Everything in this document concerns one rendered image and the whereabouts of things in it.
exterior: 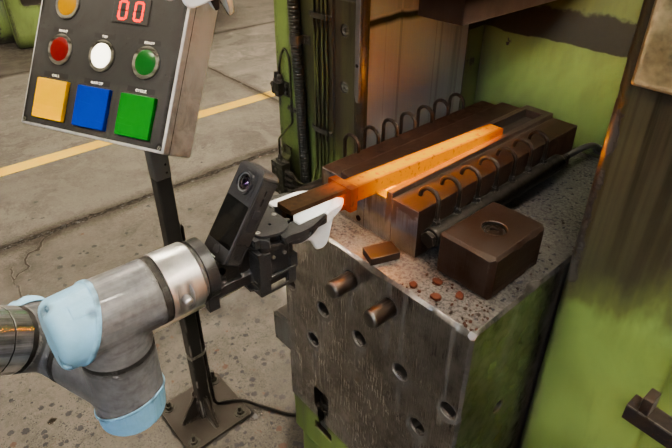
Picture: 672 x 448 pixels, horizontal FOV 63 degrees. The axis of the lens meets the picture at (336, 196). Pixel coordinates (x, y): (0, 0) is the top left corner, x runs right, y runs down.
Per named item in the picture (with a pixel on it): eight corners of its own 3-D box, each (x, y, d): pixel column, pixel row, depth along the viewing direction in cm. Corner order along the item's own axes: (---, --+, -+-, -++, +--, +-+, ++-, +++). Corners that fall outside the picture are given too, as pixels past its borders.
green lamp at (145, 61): (145, 80, 94) (140, 55, 92) (133, 73, 97) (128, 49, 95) (162, 76, 96) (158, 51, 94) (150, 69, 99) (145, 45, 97)
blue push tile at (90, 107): (101, 131, 98) (109, 89, 97) (70, 124, 100) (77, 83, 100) (109, 132, 100) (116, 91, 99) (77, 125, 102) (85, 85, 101)
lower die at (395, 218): (414, 258, 77) (419, 207, 72) (322, 201, 89) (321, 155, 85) (568, 164, 100) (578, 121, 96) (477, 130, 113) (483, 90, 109)
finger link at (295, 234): (311, 214, 70) (252, 237, 65) (311, 202, 69) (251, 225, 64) (334, 230, 67) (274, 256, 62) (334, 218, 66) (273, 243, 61)
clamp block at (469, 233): (487, 303, 69) (494, 262, 66) (434, 270, 74) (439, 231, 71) (538, 263, 76) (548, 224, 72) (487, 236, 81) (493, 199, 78)
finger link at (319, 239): (341, 228, 74) (284, 253, 69) (341, 190, 71) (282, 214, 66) (356, 239, 72) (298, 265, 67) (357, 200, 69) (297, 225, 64)
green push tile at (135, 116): (146, 141, 94) (154, 97, 94) (112, 133, 97) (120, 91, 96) (153, 142, 96) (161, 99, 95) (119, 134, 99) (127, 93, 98)
